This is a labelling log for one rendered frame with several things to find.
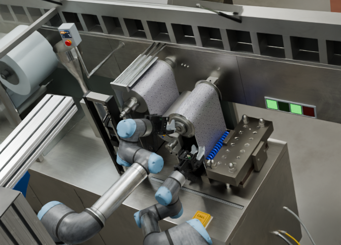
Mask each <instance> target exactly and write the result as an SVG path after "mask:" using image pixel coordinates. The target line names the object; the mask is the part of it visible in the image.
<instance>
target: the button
mask: <svg viewBox="0 0 341 245"><path fill-rule="evenodd" d="M192 219H198V220H200V222H201V223H202V225H203V226H204V228H205V226H206V225H207V223H208V222H209V220H210V219H211V215H209V214H206V213H203V212H201V211H197V212H196V214H195V215H194V217H193V218H192Z"/></svg>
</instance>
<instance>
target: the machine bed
mask: <svg viewBox="0 0 341 245"><path fill-rule="evenodd" d="M267 141H268V142H267V144H268V146H269V148H268V150H267V151H266V152H267V159H266V161H265V163H264V164H263V166H262V167H261V169H260V171H256V170H254V171H253V173H252V175H251V176H250V178H249V179H248V181H247V182H246V184H245V186H244V187H240V186H234V185H232V187H231V188H230V189H226V188H225V183H224V182H220V181H217V180H212V181H211V183H207V182H203V181H202V178H201V175H202V174H203V172H204V171H205V167H204V166H203V167H202V169H201V170H200V172H199V173H198V174H197V176H196V177H197V179H196V182H192V183H191V184H190V186H188V185H185V184H184V185H183V187H186V188H190V189H193V190H196V191H199V192H202V193H205V194H209V195H212V196H215V197H218V198H221V199H224V200H227V201H230V202H233V203H236V204H239V205H243V206H244V208H243V210H242V209H239V208H236V207H233V206H229V205H226V204H223V203H220V202H217V201H214V200H211V199H208V198H205V197H202V196H199V195H196V194H193V193H190V192H187V191H184V190H181V189H180V190H179V191H178V196H179V199H180V201H181V203H182V207H183V214H182V215H181V216H180V217H179V218H177V219H172V218H170V217H167V218H165V219H162V220H160V221H159V222H161V223H164V224H167V225H169V226H172V227H175V226H177V225H179V224H182V223H184V222H185V221H189V220H192V218H193V217H194V215H195V214H196V212H197V211H201V212H203V213H206V214H209V215H211V216H212V217H213V218H212V220H211V221H210V223H209V225H208V226H207V228H206V231H207V233H208V235H209V237H210V238H211V240H212V242H214V243H216V244H219V245H229V243H230V241H231V240H232V238H233V237H234V235H235V233H236V232H237V230H238V228H239V227H240V225H241V223H242V222H243V220H244V218H245V217H246V215H247V213H248V212H249V210H250V208H251V207H252V205H253V204H254V202H255V200H256V199H257V197H258V195H259V194H260V192H261V190H262V189H263V187H264V185H265V184H266V182H267V181H268V179H269V177H270V176H271V174H272V172H273V171H274V169H275V167H276V166H277V164H278V163H279V161H280V160H281V158H282V156H283V155H284V153H285V151H286V150H287V148H288V146H287V142H284V141H279V140H276V139H272V138H268V140H267ZM167 143H168V142H167V141H164V142H163V143H162V145H161V146H160V147H159V150H157V151H156V152H155V153H156V154H157V155H159V156H161V157H162V158H163V162H164V164H163V168H162V170H161V171H160V172H159V173H157V174H154V173H150V174H149V175H148V176H147V177H146V178H145V179H144V180H143V181H142V182H141V183H140V184H139V186H138V187H137V188H136V189H135V190H134V191H133V192H132V193H131V194H130V195H129V196H128V197H127V198H126V199H125V201H124V202H123V203H122V204H121V205H120V207H122V208H125V209H127V210H130V211H132V212H135V213H136V212H139V211H140V210H143V209H145V208H148V207H150V206H152V205H155V204H157V203H159V202H158V201H157V200H156V199H155V194H156V192H157V191H158V189H159V188H160V187H161V185H162V183H159V182H156V181H153V180H150V178H151V177H152V176H153V177H156V178H159V179H162V180H166V179H167V178H168V176H169V175H170V174H171V173H172V171H174V166H175V165H178V164H179V163H178V160H177V157H176V156H174V155H171V154H170V151H169V150H168V149H167V148H166V147H165V145H166V144H167ZM42 156H43V157H44V159H43V160H42V161H41V162H39V161H35V162H34V163H33V164H32V165H31V167H30V168H29V169H28V170H27V171H29V172H31V173H34V174H36V175H39V176H41V177H44V178H46V179H49V180H52V181H54V182H57V183H60V184H62V185H65V186H67V187H70V188H73V189H75V190H78V191H80V192H83V193H86V194H88V195H91V196H93V197H96V198H100V197H101V196H102V195H103V194H104V193H105V192H106V191H107V190H108V189H109V188H110V187H111V186H112V185H113V184H114V183H115V182H116V181H117V180H118V179H119V178H120V177H121V176H122V175H123V174H119V173H118V172H117V170H116V167H115V165H114V163H113V161H112V158H111V156H110V154H109V152H108V150H107V148H106V146H105V144H104V141H103V139H102V138H100V137H97V136H95V134H94V132H93V130H92V128H91V125H90V123H89V121H88V119H87V117H86V115H85V116H84V117H83V118H82V119H81V120H80V121H79V122H78V123H77V124H76V125H75V126H74V127H73V128H72V129H71V130H70V131H69V132H68V133H67V134H66V135H65V136H64V137H63V138H62V139H61V140H60V141H59V142H58V143H57V144H56V145H55V146H54V147H53V148H52V150H51V151H50V152H49V153H48V154H47V155H46V156H44V155H43V153H42Z"/></svg>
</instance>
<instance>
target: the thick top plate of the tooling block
mask: <svg viewBox="0 0 341 245"><path fill-rule="evenodd" d="M247 117H248V119H249V123H247V124H243V123H242V119H241V120H240V122H239V123H238V125H237V126H236V128H235V129H234V130H235V131H236V134H235V135H234V137H233V138H232V140H231V141H230V143H229V144H228V145H227V146H225V145H223V146H222V147H221V149H220V150H219V151H218V153H217V154H216V156H215V157H214V158H213V159H214V160H215V162H216V163H217V165H218V167H217V168H216V169H211V168H210V166H208V167H207V168H206V172H207V175H208V178H210V179H213V180H217V181H220V182H224V183H227V184H230V185H234V186H238V185H239V183H240V182H241V180H242V178H243V177H244V175H245V174H246V172H247V171H248V169H249V168H250V166H251V165H252V163H253V158H252V154H253V152H254V151H255V149H256V148H257V146H258V145H259V143H260V142H261V141H262V142H265V143H266V142H267V140H268V138H269V137H270V135H271V134H272V132H273V131H274V127H273V123H272V121H267V120H264V121H265V123H266V126H265V127H264V128H261V127H259V119H258V118H253V117H249V116H247ZM229 163H233V164H234V166H235V167H236V171H235V172H234V173H230V172H229V171H228V165H229Z"/></svg>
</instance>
